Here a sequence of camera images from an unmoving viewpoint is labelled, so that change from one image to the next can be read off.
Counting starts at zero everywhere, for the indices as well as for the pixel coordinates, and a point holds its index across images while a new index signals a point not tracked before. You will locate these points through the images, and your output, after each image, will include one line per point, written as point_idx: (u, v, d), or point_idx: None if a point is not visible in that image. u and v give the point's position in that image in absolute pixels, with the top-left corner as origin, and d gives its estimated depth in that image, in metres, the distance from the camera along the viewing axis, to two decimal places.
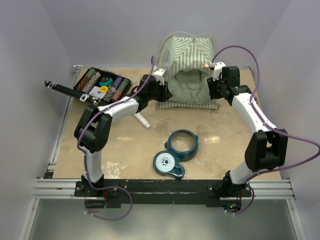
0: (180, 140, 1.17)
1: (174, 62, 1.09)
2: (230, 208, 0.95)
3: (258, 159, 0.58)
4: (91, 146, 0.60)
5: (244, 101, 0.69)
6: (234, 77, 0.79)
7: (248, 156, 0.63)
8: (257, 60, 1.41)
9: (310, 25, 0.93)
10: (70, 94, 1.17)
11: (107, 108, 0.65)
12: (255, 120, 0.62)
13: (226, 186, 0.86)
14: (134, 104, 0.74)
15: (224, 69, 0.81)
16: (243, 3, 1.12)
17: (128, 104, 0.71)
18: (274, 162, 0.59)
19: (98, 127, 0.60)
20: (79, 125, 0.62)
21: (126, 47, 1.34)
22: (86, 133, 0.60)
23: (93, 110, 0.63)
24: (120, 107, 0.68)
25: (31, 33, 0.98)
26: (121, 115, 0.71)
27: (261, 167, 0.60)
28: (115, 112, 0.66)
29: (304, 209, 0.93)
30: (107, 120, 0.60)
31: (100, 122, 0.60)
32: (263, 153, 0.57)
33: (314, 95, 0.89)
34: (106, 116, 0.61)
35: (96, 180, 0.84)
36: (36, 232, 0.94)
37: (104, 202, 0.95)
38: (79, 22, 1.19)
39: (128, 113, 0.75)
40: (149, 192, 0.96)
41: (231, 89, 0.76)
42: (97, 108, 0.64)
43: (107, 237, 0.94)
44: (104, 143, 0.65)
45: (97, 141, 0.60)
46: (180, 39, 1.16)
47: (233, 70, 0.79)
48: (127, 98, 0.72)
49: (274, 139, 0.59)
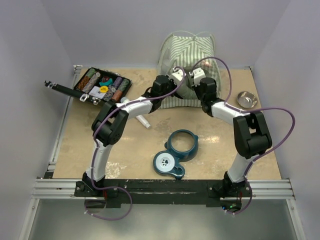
0: (180, 140, 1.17)
1: (175, 61, 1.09)
2: (230, 208, 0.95)
3: (246, 141, 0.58)
4: (107, 140, 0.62)
5: (220, 105, 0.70)
6: (212, 92, 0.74)
7: (238, 147, 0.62)
8: (257, 60, 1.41)
9: (310, 25, 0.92)
10: (70, 94, 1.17)
11: (125, 105, 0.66)
12: (234, 113, 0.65)
13: (227, 186, 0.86)
14: (147, 105, 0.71)
15: (202, 82, 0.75)
16: (243, 3, 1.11)
17: (143, 104, 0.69)
18: (263, 143, 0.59)
19: (115, 123, 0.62)
20: (97, 119, 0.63)
21: (126, 47, 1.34)
22: (103, 127, 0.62)
23: (111, 106, 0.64)
24: (136, 106, 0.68)
25: (31, 33, 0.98)
26: (135, 113, 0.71)
27: (252, 150, 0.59)
28: (131, 110, 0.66)
29: (304, 209, 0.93)
30: (124, 116, 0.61)
31: (117, 118, 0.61)
32: (248, 134, 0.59)
33: (314, 95, 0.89)
34: (123, 113, 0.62)
35: (98, 179, 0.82)
36: (36, 232, 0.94)
37: (104, 202, 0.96)
38: (79, 22, 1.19)
39: (143, 112, 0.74)
40: (149, 192, 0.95)
41: (209, 105, 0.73)
42: (115, 105, 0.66)
43: (107, 237, 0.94)
44: (119, 138, 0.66)
45: (113, 135, 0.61)
46: (180, 38, 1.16)
47: (211, 86, 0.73)
48: (142, 98, 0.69)
49: (255, 123, 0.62)
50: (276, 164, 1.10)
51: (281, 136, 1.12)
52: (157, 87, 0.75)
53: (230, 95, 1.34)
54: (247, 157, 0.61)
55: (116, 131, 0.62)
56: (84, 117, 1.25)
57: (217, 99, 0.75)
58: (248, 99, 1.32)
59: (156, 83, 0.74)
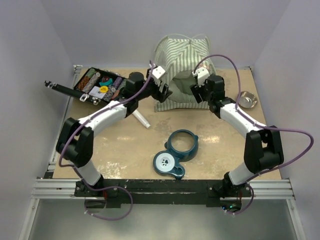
0: (180, 140, 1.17)
1: (171, 65, 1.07)
2: (230, 208, 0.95)
3: (258, 159, 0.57)
4: (75, 161, 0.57)
5: (231, 110, 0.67)
6: (219, 90, 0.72)
7: (247, 160, 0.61)
8: (257, 60, 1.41)
9: (310, 24, 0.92)
10: (70, 94, 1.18)
11: (89, 119, 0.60)
12: (246, 123, 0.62)
13: (227, 187, 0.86)
14: (121, 110, 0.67)
15: (210, 80, 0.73)
16: (243, 3, 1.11)
17: (114, 111, 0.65)
18: (274, 160, 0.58)
19: (80, 143, 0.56)
20: (60, 141, 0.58)
21: (126, 47, 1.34)
22: (68, 148, 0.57)
23: (73, 123, 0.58)
24: (104, 117, 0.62)
25: (31, 33, 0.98)
26: (107, 123, 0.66)
27: (262, 167, 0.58)
28: (98, 122, 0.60)
29: (304, 210, 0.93)
30: (88, 135, 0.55)
31: (80, 137, 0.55)
32: (261, 152, 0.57)
33: (313, 95, 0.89)
34: (86, 130, 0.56)
35: (94, 183, 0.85)
36: (36, 232, 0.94)
37: (104, 202, 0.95)
38: (79, 22, 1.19)
39: (116, 119, 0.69)
40: (149, 192, 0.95)
41: (217, 104, 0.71)
42: (78, 121, 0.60)
43: (107, 237, 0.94)
44: (90, 155, 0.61)
45: (80, 156, 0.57)
46: (175, 41, 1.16)
47: (219, 83, 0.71)
48: (112, 104, 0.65)
49: (268, 138, 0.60)
50: None
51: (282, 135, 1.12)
52: (131, 85, 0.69)
53: (230, 95, 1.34)
54: (256, 172, 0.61)
55: (81, 152, 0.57)
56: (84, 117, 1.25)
57: (225, 98, 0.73)
58: (248, 99, 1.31)
59: (130, 81, 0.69)
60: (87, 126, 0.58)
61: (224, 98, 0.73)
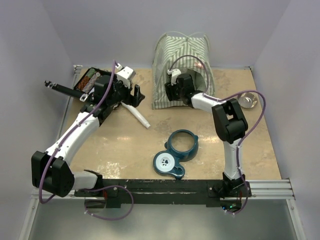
0: (180, 140, 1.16)
1: (167, 61, 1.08)
2: (230, 208, 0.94)
3: (224, 128, 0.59)
4: (56, 192, 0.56)
5: (199, 95, 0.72)
6: (189, 85, 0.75)
7: (219, 133, 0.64)
8: (257, 60, 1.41)
9: (310, 24, 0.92)
10: (70, 94, 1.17)
11: (58, 148, 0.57)
12: (212, 102, 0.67)
13: (227, 187, 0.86)
14: (93, 122, 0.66)
15: (178, 77, 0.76)
16: (243, 3, 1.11)
17: (84, 126, 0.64)
18: (240, 127, 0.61)
19: (54, 177, 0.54)
20: (35, 178, 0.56)
21: (126, 47, 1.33)
22: (45, 182, 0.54)
23: (40, 159, 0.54)
24: (73, 139, 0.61)
25: (31, 34, 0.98)
26: (81, 140, 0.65)
27: (232, 135, 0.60)
28: (69, 147, 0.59)
29: (304, 209, 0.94)
30: (61, 166, 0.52)
31: (54, 170, 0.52)
32: (226, 120, 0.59)
33: (313, 95, 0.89)
34: (59, 161, 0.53)
35: (93, 184, 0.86)
36: (36, 232, 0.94)
37: (104, 202, 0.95)
38: (79, 22, 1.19)
39: (91, 130, 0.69)
40: (149, 192, 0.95)
41: (188, 97, 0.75)
42: (46, 154, 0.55)
43: (107, 237, 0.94)
44: (71, 179, 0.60)
45: (59, 187, 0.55)
46: (174, 38, 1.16)
47: (187, 78, 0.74)
48: (80, 120, 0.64)
49: (231, 110, 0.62)
50: (276, 164, 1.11)
51: (282, 135, 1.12)
52: (100, 88, 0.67)
53: (230, 95, 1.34)
54: (229, 140, 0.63)
55: (60, 183, 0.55)
56: None
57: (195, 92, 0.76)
58: (248, 99, 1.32)
59: (98, 84, 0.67)
60: (58, 155, 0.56)
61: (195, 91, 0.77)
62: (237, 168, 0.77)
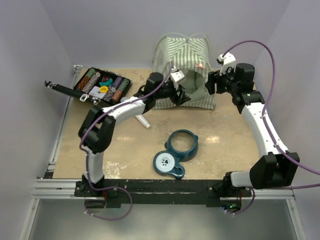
0: (180, 140, 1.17)
1: (168, 62, 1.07)
2: (230, 208, 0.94)
3: (264, 181, 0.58)
4: (94, 147, 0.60)
5: (256, 114, 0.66)
6: (248, 81, 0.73)
7: (253, 175, 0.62)
8: (257, 60, 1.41)
9: (310, 25, 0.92)
10: (70, 94, 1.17)
11: (112, 109, 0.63)
12: (267, 141, 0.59)
13: (226, 185, 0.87)
14: (140, 106, 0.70)
15: (239, 68, 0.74)
16: (243, 3, 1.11)
17: (134, 105, 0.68)
18: (279, 183, 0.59)
19: (102, 130, 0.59)
20: (84, 126, 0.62)
21: (126, 47, 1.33)
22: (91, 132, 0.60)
23: (97, 111, 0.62)
24: (123, 109, 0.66)
25: (31, 33, 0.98)
26: (126, 115, 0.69)
27: (266, 186, 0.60)
28: (119, 114, 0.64)
29: (304, 209, 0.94)
30: (111, 123, 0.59)
31: (104, 124, 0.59)
32: (270, 176, 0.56)
33: (314, 95, 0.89)
34: (109, 118, 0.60)
35: (96, 181, 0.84)
36: (36, 232, 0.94)
37: (104, 202, 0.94)
38: (80, 22, 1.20)
39: (135, 113, 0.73)
40: (149, 192, 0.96)
41: (242, 96, 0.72)
42: (102, 110, 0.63)
43: (107, 237, 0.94)
44: (107, 145, 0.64)
45: (100, 142, 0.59)
46: (173, 40, 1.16)
47: (249, 73, 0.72)
48: (133, 99, 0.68)
49: (284, 161, 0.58)
50: None
51: (282, 136, 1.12)
52: (151, 84, 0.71)
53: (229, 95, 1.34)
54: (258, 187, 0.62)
55: (103, 138, 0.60)
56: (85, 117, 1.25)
57: (250, 91, 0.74)
58: None
59: (150, 80, 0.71)
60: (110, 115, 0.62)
61: (250, 90, 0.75)
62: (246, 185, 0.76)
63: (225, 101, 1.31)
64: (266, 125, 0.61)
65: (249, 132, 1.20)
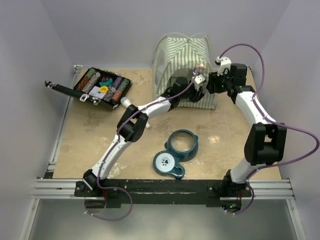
0: (180, 140, 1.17)
1: (169, 63, 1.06)
2: (230, 208, 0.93)
3: (256, 151, 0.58)
4: (128, 138, 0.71)
5: (247, 98, 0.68)
6: (240, 76, 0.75)
7: (247, 152, 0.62)
8: (257, 60, 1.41)
9: (310, 24, 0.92)
10: (70, 94, 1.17)
11: (145, 107, 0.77)
12: (256, 115, 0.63)
13: (226, 185, 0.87)
14: (167, 105, 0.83)
15: (232, 66, 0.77)
16: (243, 3, 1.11)
17: (162, 104, 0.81)
18: (272, 156, 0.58)
19: (136, 124, 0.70)
20: (122, 120, 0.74)
21: (126, 47, 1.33)
22: (127, 125, 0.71)
23: (134, 109, 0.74)
24: (155, 107, 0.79)
25: (30, 34, 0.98)
26: (155, 113, 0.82)
27: (258, 159, 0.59)
28: (150, 112, 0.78)
29: (304, 209, 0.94)
30: (145, 119, 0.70)
31: (139, 120, 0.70)
32: (261, 144, 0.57)
33: (314, 94, 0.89)
34: (144, 115, 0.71)
35: (103, 177, 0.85)
36: (36, 232, 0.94)
37: (104, 202, 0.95)
38: (80, 22, 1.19)
39: (161, 111, 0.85)
40: (149, 192, 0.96)
41: (236, 88, 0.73)
42: (137, 108, 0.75)
43: (107, 237, 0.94)
44: (140, 136, 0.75)
45: (134, 134, 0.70)
46: (174, 40, 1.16)
47: (241, 69, 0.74)
48: (161, 99, 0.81)
49: (274, 133, 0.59)
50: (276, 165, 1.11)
51: None
52: (177, 87, 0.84)
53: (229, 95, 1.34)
54: (253, 164, 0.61)
55: (136, 130, 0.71)
56: (85, 117, 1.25)
57: (244, 85, 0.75)
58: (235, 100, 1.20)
59: (177, 84, 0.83)
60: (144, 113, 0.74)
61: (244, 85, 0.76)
62: (244, 179, 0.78)
63: (225, 101, 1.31)
64: (256, 104, 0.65)
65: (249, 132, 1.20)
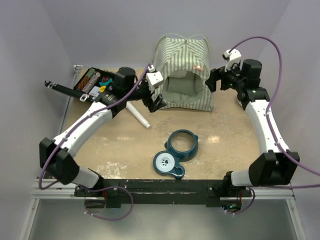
0: (180, 140, 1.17)
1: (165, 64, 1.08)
2: (230, 208, 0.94)
3: (262, 179, 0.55)
4: (61, 179, 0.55)
5: (260, 111, 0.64)
6: (254, 77, 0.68)
7: (251, 172, 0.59)
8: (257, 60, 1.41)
9: (310, 25, 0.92)
10: (70, 94, 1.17)
11: (65, 138, 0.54)
12: (267, 137, 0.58)
13: (226, 185, 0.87)
14: (105, 114, 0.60)
15: (246, 64, 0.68)
16: (243, 3, 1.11)
17: (95, 118, 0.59)
18: (278, 181, 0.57)
19: (58, 165, 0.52)
20: (41, 162, 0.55)
21: (126, 46, 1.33)
22: (50, 168, 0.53)
23: (49, 144, 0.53)
24: (83, 129, 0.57)
25: (31, 33, 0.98)
26: (91, 131, 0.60)
27: (263, 184, 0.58)
28: (76, 138, 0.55)
29: (304, 209, 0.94)
30: (64, 157, 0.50)
31: (58, 160, 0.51)
32: (269, 173, 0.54)
33: (313, 94, 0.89)
34: (63, 152, 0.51)
35: (93, 184, 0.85)
36: (36, 232, 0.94)
37: (104, 202, 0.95)
38: (79, 22, 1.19)
39: (104, 122, 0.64)
40: (149, 192, 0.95)
41: (248, 93, 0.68)
42: (53, 141, 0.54)
43: (107, 237, 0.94)
44: (77, 167, 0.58)
45: (63, 174, 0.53)
46: (172, 40, 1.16)
47: (256, 69, 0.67)
48: (92, 112, 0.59)
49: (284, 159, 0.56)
50: None
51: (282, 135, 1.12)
52: (119, 81, 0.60)
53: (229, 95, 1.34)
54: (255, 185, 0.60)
55: (63, 171, 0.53)
56: None
57: (258, 89, 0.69)
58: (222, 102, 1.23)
59: (118, 75, 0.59)
60: (65, 146, 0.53)
61: (256, 87, 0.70)
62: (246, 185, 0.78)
63: (225, 102, 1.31)
64: (269, 122, 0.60)
65: (249, 131, 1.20)
